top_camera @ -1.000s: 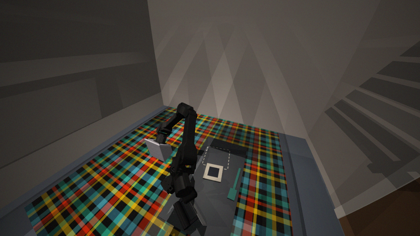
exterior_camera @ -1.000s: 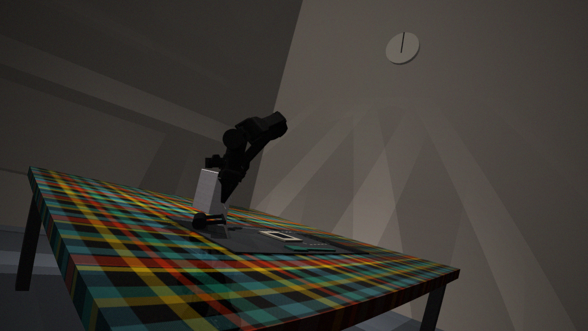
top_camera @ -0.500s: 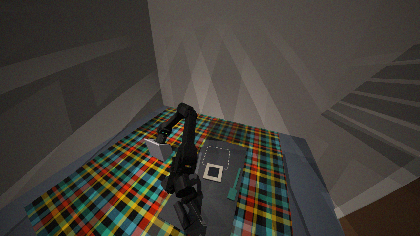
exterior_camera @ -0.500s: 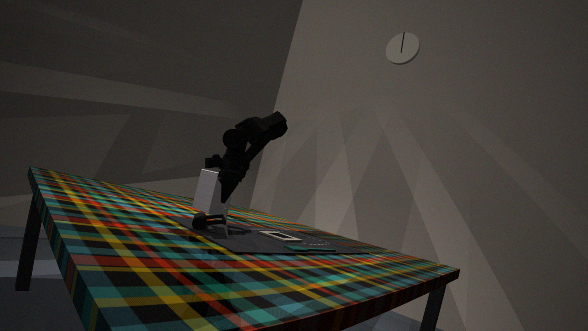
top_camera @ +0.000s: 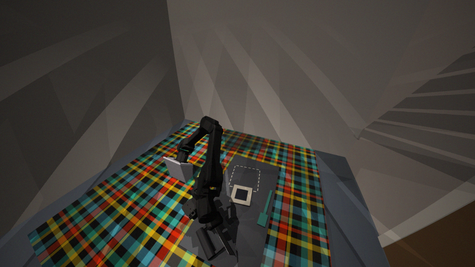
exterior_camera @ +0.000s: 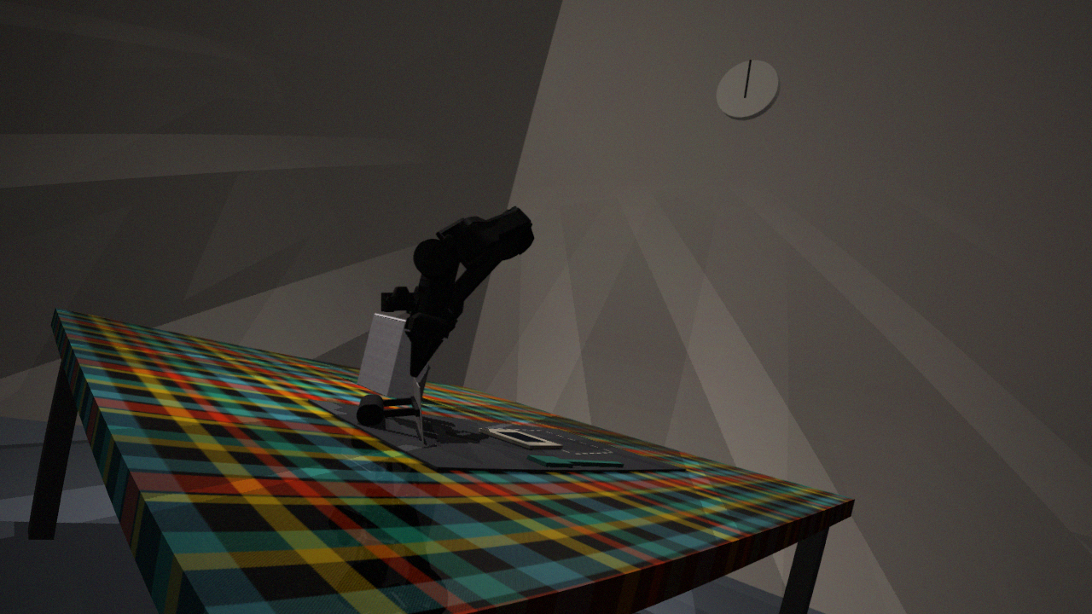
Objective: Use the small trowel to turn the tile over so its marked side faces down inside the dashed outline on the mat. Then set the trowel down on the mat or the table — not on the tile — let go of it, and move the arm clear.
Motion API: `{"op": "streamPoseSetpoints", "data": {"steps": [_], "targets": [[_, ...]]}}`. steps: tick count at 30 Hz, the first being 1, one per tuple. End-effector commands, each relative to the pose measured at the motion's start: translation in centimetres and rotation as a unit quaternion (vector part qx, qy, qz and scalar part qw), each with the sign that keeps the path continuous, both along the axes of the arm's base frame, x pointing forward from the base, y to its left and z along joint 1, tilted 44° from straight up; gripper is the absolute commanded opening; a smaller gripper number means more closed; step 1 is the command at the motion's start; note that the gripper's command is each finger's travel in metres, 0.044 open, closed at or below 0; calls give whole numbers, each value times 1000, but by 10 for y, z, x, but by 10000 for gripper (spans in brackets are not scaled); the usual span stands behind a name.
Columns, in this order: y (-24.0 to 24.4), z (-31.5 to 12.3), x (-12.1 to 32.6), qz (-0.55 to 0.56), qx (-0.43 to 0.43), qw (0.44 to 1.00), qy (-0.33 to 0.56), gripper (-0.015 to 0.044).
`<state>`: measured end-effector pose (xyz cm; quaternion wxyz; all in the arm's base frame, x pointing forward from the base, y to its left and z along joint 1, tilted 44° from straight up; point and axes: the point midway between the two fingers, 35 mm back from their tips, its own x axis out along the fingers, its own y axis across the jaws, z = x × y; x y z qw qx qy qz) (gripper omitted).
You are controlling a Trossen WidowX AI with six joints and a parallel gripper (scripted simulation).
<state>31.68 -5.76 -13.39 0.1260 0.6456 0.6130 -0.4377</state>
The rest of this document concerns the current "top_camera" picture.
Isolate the teal flat trowel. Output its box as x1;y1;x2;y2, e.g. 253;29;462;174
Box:
257;190;272;227

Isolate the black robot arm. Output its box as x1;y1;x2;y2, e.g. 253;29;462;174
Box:
174;116;223;224

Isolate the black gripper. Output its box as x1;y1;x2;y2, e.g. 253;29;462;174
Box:
191;189;223;231

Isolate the beige square tile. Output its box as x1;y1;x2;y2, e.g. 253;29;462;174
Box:
230;184;252;206

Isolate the grey mat with plaid border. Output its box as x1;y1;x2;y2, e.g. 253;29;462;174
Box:
179;155;279;267

